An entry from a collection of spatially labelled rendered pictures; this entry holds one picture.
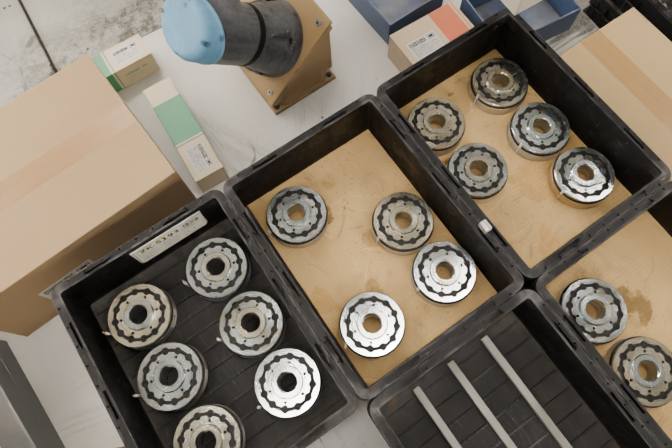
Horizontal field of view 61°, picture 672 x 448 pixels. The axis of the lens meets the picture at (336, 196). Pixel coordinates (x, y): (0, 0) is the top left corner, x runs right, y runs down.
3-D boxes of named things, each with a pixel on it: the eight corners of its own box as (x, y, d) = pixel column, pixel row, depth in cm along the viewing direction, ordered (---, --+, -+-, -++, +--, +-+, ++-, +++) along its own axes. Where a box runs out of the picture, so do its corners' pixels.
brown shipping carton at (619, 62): (521, 107, 119) (546, 64, 104) (599, 54, 123) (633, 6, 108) (624, 218, 110) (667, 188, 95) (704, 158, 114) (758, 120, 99)
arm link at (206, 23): (221, 73, 109) (163, 70, 98) (209, 3, 108) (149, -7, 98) (266, 58, 102) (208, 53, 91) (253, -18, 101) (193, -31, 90)
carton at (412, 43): (418, 96, 121) (422, 77, 114) (387, 56, 125) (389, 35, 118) (479, 61, 123) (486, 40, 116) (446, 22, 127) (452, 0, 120)
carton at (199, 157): (152, 105, 122) (142, 90, 116) (177, 91, 123) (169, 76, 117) (203, 193, 115) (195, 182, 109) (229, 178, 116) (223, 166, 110)
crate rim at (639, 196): (371, 96, 98) (371, 89, 96) (506, 13, 103) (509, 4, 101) (525, 286, 86) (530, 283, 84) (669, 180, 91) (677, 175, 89)
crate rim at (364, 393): (221, 190, 93) (218, 184, 90) (371, 96, 98) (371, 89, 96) (363, 405, 81) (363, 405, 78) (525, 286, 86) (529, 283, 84)
